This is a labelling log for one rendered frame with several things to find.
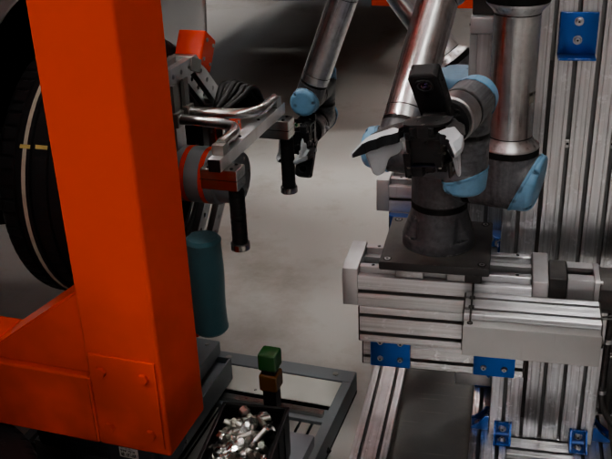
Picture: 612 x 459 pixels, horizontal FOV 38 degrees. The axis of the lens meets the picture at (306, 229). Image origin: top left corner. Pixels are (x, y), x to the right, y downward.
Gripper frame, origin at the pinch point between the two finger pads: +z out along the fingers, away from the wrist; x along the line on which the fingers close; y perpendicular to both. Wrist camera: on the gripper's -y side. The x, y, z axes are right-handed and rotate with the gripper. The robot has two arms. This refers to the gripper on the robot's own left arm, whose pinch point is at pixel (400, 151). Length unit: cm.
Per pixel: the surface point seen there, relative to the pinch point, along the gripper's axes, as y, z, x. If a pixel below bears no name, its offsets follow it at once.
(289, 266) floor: 107, -169, 128
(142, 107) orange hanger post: -4.8, -8.0, 48.9
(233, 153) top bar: 19, -52, 63
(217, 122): 14, -59, 71
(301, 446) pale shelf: 74, -24, 41
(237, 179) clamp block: 23, -47, 60
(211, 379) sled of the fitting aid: 96, -73, 101
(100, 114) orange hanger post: -6, -2, 53
